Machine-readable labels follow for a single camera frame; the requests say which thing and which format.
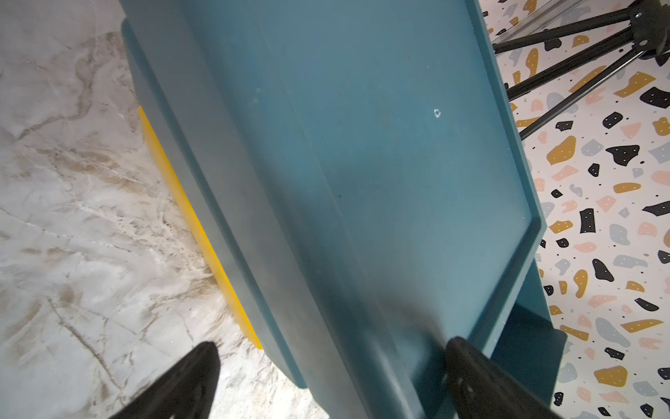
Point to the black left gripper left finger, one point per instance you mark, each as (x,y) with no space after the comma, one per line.
(187,390)

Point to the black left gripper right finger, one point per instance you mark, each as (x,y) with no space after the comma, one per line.
(480,389)

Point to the black perforated music stand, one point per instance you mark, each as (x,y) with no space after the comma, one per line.
(647,32)

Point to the teal drawer cabinet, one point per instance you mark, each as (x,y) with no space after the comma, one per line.
(357,168)

